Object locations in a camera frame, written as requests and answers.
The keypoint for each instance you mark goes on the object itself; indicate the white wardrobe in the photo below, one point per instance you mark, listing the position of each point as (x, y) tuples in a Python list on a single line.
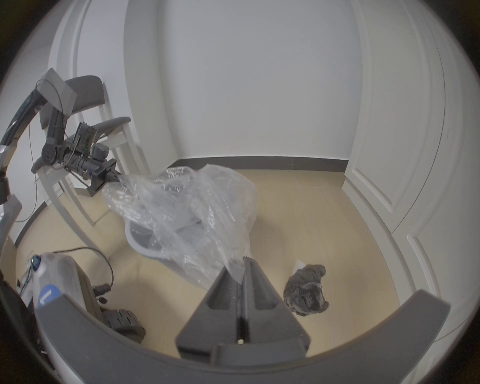
[(412, 131)]

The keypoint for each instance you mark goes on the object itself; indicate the light grey trash bin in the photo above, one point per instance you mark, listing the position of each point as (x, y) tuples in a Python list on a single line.
[(144, 245)]

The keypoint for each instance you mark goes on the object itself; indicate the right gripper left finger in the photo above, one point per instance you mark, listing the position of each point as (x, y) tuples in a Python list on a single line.
[(210, 318)]

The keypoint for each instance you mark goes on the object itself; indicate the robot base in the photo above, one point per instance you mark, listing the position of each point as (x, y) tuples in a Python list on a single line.
[(63, 273)]

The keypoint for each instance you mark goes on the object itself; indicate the clear plastic bag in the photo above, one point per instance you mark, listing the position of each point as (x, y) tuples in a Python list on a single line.
[(210, 210)]

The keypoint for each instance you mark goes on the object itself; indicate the white printed paper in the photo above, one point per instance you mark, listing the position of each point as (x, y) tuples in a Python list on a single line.
[(299, 266)]

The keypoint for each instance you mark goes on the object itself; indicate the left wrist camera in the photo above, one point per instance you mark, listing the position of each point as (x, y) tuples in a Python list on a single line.
[(100, 153)]

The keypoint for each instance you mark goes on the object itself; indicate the crumpled black plastic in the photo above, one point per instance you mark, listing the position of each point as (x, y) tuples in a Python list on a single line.
[(305, 292)]

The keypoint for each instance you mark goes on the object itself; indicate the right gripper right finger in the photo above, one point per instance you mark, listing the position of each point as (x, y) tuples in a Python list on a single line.
[(270, 318)]

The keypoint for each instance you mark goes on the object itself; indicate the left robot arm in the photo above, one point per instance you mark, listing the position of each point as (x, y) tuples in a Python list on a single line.
[(56, 90)]

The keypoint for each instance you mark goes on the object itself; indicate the grey white chair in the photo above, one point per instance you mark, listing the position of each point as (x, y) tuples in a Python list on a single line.
[(86, 93)]

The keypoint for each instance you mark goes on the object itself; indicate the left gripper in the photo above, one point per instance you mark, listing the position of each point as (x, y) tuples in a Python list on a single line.
[(101, 176)]

